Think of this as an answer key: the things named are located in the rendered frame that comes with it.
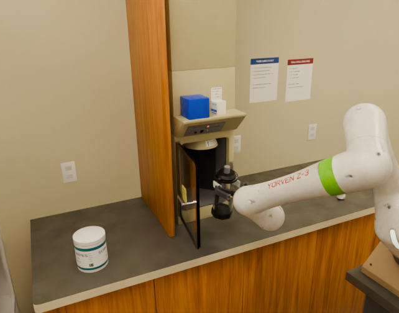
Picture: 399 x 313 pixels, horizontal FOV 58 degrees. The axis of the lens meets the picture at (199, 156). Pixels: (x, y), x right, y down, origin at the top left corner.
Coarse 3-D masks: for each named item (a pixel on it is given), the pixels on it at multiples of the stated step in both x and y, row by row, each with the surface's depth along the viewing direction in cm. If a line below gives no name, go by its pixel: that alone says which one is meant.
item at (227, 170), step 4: (224, 168) 161; (228, 168) 161; (216, 172) 165; (220, 172) 163; (224, 172) 162; (228, 172) 162; (232, 172) 163; (220, 176) 161; (224, 176) 160; (228, 176) 160; (232, 176) 161
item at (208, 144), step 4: (204, 140) 180; (208, 140) 180; (212, 140) 182; (184, 144) 186; (188, 144) 182; (192, 144) 180; (196, 144) 180; (200, 144) 179; (204, 144) 179; (208, 144) 180; (212, 144) 181; (216, 144) 184; (192, 148) 180; (196, 148) 179; (200, 148) 179; (204, 148) 179; (208, 148) 180
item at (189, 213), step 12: (180, 144) 164; (180, 156) 164; (180, 168) 167; (192, 168) 146; (180, 180) 170; (192, 180) 149; (180, 192) 173; (192, 192) 151; (180, 204) 177; (192, 204) 154; (192, 216) 156; (192, 228) 159; (192, 240) 162
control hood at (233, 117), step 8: (232, 112) 169; (240, 112) 169; (176, 120) 163; (184, 120) 157; (192, 120) 157; (200, 120) 159; (208, 120) 161; (216, 120) 163; (224, 120) 166; (232, 120) 168; (240, 120) 171; (176, 128) 165; (184, 128) 160; (224, 128) 173; (232, 128) 176; (176, 136) 166
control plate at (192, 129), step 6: (192, 126) 160; (198, 126) 162; (204, 126) 164; (210, 126) 166; (216, 126) 168; (222, 126) 170; (186, 132) 164; (192, 132) 166; (198, 132) 168; (204, 132) 170
